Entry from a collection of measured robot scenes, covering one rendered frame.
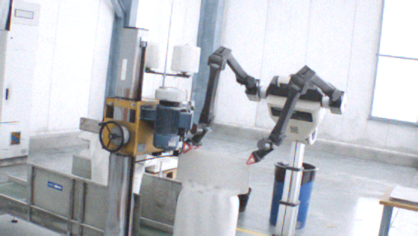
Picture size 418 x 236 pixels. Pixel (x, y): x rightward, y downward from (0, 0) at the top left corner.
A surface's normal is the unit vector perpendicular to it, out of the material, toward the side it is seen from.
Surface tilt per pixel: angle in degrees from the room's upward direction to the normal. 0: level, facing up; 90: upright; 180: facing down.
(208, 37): 90
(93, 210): 90
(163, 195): 90
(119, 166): 90
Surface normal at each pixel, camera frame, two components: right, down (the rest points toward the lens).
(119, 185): -0.46, 0.04
